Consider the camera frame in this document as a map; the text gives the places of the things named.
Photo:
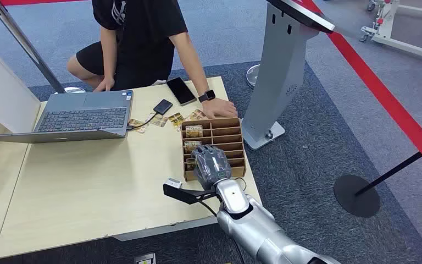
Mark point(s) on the person's right hand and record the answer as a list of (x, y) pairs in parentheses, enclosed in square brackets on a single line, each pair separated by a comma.
[(104, 84)]

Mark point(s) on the person's left hand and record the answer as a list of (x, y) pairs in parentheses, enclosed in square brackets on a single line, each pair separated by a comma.
[(219, 108)]

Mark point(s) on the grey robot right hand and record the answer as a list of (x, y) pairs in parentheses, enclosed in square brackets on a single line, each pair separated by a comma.
[(211, 165)]

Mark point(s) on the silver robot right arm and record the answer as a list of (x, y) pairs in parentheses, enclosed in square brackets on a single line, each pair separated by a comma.
[(256, 226)]

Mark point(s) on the person's left forearm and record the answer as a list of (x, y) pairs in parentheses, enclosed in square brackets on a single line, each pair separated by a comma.
[(192, 71)]

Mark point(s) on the person's right forearm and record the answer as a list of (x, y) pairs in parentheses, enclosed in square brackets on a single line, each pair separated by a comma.
[(109, 62)]

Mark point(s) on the hotel key card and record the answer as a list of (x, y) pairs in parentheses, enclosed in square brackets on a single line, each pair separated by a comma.
[(158, 120), (189, 164), (197, 115), (176, 119), (136, 124), (191, 146), (194, 131)]

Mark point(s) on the wooden slotted card holder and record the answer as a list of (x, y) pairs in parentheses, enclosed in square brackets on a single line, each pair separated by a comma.
[(229, 136)]

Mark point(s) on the small black card reader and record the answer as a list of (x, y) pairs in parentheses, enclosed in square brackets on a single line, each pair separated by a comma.
[(163, 106)]

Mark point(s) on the person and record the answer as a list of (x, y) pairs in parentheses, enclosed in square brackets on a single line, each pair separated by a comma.
[(145, 40)]

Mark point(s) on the black wrist watch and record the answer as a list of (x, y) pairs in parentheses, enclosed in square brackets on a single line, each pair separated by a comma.
[(206, 96)]

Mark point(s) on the grey open laptop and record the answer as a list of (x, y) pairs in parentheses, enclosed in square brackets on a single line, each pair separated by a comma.
[(83, 116)]

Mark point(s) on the black smartphone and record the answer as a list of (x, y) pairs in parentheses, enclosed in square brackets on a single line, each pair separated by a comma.
[(180, 90)]

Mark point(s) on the silver round stanchion base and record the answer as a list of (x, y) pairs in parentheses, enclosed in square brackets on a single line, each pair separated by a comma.
[(253, 75)]

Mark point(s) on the grey kiosk stand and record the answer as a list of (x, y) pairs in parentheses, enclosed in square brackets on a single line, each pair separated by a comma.
[(280, 73)]

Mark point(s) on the silver stanchion pole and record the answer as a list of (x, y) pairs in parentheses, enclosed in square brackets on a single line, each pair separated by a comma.
[(21, 42)]

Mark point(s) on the white box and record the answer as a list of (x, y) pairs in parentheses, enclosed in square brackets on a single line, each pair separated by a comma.
[(3, 91)]

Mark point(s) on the red barrier belt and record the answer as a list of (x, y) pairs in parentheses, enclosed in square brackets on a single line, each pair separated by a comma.
[(382, 94), (32, 1)]

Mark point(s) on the floor power socket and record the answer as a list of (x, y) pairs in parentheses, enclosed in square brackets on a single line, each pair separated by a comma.
[(145, 259)]

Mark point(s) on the black stanchion with round base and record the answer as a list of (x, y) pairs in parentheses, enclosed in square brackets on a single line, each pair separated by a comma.
[(356, 196)]

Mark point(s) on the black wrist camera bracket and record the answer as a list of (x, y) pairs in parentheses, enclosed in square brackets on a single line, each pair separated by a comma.
[(185, 195)]

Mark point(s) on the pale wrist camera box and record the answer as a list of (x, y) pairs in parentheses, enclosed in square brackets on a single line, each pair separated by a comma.
[(174, 183)]

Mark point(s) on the white wheeled frame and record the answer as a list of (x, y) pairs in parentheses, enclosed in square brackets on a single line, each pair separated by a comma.
[(396, 29)]

